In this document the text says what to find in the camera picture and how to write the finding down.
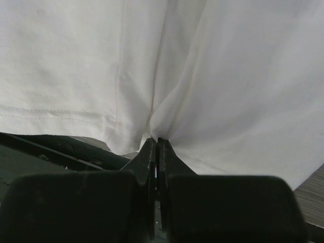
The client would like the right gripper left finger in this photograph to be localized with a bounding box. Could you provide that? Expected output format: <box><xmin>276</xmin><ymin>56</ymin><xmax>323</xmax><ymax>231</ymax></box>
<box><xmin>1</xmin><ymin>139</ymin><xmax>156</xmax><ymax>242</ymax></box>

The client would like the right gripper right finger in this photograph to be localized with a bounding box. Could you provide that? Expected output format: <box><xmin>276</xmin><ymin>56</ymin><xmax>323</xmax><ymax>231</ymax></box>
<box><xmin>156</xmin><ymin>139</ymin><xmax>308</xmax><ymax>242</ymax></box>

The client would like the white floral print t-shirt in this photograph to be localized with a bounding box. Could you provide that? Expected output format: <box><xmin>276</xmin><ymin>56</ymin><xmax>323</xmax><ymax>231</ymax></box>
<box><xmin>1</xmin><ymin>1</ymin><xmax>323</xmax><ymax>188</ymax></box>

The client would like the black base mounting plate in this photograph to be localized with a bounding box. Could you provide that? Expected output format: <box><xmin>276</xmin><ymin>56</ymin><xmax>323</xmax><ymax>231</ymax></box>
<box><xmin>1</xmin><ymin>133</ymin><xmax>129</xmax><ymax>189</ymax></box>

